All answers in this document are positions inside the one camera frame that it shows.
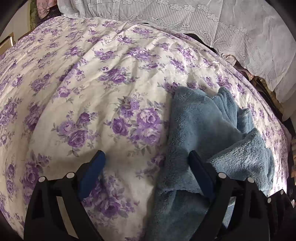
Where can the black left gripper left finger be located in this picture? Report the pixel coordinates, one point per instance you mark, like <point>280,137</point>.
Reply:
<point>44,220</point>

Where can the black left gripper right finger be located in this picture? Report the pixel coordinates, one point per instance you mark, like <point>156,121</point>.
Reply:
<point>237,208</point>

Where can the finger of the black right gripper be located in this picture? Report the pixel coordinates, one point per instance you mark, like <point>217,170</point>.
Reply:
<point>281,217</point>

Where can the blue fluffy small garment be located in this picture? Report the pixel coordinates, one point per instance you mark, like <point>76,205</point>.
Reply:
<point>224,136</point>

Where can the purple floral bed sheet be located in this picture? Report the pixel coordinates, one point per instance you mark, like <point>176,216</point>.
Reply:
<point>75,86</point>

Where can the white lace cover cloth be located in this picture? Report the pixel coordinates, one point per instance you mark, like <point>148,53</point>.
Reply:
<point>252,31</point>

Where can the pink floral cloth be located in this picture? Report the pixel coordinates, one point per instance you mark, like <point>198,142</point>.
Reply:
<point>43,7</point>

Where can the gold wooden bed frame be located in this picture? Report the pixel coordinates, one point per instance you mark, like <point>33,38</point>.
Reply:
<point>7,43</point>

